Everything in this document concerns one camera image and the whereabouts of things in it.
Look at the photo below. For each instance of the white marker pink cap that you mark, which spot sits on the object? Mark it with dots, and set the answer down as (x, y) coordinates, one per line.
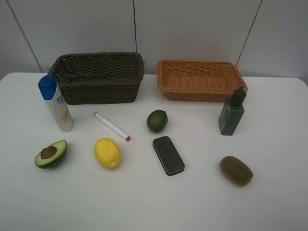
(112, 126)

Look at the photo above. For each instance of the halved avocado with pit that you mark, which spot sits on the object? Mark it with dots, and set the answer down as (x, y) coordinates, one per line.
(52, 155)

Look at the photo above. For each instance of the orange wicker basket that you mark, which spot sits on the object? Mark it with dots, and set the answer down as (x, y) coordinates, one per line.
(198, 81)

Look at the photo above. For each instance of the brown kiwi fruit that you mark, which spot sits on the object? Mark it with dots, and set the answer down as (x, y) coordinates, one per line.
(236, 171)

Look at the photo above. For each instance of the dark green square bottle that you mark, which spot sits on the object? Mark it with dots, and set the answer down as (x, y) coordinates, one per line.
(232, 112)

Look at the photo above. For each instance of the dark brown wicker basket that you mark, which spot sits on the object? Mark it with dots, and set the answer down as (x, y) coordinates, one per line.
(99, 78)

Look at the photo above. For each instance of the yellow lemon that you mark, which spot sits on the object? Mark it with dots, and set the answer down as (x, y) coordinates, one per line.
(107, 153)

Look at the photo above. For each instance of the white bottle blue cap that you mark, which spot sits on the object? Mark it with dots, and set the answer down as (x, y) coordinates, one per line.
(55, 102)

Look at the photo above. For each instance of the green lime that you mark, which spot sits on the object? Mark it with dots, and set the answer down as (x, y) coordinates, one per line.
(157, 121)

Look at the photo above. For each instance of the black whiteboard eraser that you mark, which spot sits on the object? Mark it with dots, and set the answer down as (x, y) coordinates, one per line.
(168, 155)

